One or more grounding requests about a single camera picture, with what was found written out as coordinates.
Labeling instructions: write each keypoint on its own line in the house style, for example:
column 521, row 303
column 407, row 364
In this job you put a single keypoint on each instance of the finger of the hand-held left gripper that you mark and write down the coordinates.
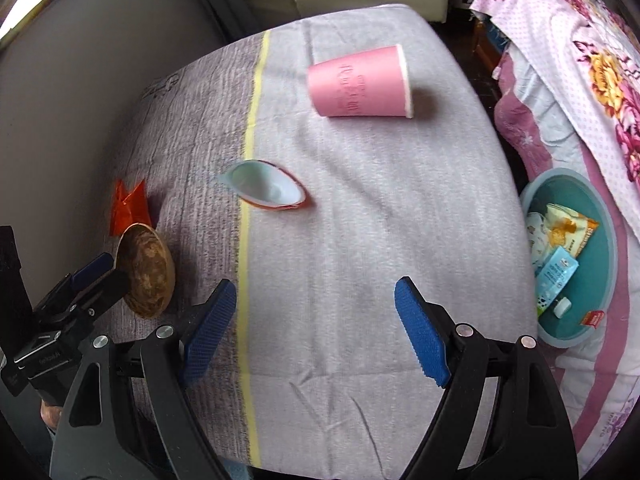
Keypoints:
column 92, row 267
column 102, row 292

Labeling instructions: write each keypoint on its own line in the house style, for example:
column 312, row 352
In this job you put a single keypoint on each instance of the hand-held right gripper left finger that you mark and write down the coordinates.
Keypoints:
column 210, row 330

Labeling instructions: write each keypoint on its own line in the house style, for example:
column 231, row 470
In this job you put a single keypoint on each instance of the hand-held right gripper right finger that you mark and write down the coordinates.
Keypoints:
column 420, row 330

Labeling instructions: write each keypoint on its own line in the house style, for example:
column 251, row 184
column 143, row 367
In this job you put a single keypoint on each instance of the brown round bowl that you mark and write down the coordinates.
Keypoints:
column 147, row 270

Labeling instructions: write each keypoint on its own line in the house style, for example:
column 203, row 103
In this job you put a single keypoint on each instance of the teal plastic bin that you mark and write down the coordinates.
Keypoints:
column 595, row 240

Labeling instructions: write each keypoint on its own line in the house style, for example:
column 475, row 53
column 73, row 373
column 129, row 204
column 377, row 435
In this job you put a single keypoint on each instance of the orange plastic wrapper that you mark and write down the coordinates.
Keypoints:
column 127, row 207

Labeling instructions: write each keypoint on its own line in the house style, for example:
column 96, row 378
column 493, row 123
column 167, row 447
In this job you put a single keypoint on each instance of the grey cloth with yellow stripe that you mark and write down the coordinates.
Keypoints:
column 350, row 210

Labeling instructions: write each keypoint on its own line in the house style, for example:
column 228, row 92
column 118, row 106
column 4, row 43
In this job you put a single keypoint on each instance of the blue white milk carton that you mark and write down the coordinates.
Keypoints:
column 555, row 275

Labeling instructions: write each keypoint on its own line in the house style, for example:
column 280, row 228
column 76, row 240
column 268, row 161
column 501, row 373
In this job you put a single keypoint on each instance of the white patterned packet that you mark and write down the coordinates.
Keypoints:
column 536, row 240

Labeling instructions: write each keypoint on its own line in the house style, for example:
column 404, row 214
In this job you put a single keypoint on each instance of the crushed red white cup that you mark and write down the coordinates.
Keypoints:
column 270, row 187

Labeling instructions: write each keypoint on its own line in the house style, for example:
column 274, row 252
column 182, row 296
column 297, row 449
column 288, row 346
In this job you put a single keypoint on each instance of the yellow snack packet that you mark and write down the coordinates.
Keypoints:
column 567, row 227

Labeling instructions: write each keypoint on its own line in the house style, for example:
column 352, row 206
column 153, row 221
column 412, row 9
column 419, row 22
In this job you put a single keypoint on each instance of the white mauve quilt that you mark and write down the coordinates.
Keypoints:
column 610, row 385

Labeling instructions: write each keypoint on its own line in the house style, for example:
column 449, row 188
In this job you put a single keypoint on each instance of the pink paper cup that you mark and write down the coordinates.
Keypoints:
column 355, row 85

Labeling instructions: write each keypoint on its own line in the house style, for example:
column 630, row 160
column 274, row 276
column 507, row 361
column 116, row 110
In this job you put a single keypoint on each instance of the pink floral sheet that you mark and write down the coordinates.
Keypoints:
column 590, row 35

